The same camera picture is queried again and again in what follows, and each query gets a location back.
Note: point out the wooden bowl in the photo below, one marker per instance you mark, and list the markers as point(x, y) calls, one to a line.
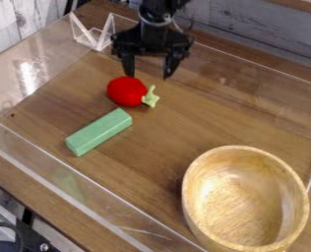
point(245, 201)

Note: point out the red plush tomato toy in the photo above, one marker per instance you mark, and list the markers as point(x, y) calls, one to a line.
point(127, 92)

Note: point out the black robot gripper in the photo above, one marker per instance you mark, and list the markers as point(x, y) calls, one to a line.
point(151, 41)

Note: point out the clear acrylic corner bracket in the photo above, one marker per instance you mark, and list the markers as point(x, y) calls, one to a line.
point(94, 38)

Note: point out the green rectangular block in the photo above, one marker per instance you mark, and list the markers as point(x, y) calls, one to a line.
point(88, 137)

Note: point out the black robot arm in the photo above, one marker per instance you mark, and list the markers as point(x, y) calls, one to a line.
point(155, 14)

